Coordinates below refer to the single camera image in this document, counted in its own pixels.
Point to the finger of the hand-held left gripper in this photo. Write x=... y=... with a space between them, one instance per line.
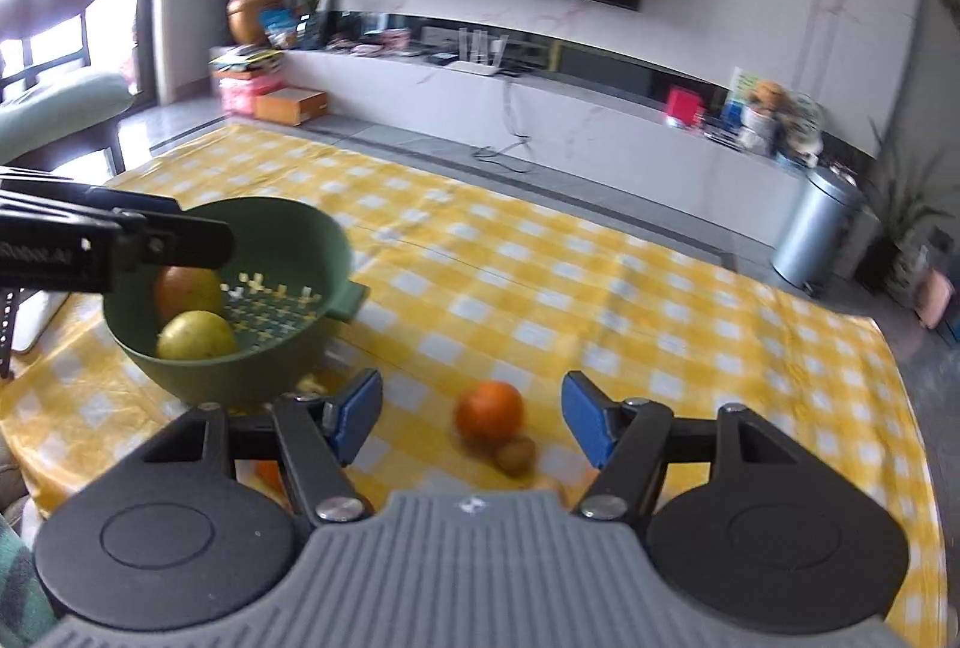
x=187 y=239

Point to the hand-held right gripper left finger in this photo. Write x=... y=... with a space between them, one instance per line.
x=354 y=419

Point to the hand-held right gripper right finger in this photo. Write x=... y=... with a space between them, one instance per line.
x=590 y=419

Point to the small brown kiwi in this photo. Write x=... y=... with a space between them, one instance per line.
x=516 y=454

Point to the orange mandarin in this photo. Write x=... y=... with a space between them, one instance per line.
x=489 y=409
x=268 y=474

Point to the green colander bowl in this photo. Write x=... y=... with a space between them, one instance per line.
x=300 y=243

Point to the red green mango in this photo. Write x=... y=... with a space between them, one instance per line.
x=187 y=294

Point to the white board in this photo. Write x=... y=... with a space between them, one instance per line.
x=41 y=322

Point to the yellow green pear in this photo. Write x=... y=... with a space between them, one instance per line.
x=196 y=337

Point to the dark chair with green cushion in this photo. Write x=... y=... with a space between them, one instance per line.
x=52 y=100

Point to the yellow checked tablecloth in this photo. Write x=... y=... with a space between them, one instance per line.
x=600 y=288

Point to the pink box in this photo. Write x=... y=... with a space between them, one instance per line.
x=244 y=97

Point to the brown cardboard box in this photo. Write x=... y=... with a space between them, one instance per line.
x=289 y=106

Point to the stack of magazines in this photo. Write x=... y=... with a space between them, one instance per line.
x=244 y=61

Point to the white long media cabinet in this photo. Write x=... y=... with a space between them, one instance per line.
x=600 y=138

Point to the silver pedal trash can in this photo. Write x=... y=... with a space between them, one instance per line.
x=814 y=228

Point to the red box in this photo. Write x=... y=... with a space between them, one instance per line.
x=682 y=106

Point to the white router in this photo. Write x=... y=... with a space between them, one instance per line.
x=472 y=64

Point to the green plaid cloth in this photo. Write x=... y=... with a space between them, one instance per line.
x=22 y=580

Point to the pink small appliance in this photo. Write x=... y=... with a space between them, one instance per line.
x=936 y=299

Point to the tall-leaf potted plant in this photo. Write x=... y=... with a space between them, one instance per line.
x=904 y=220

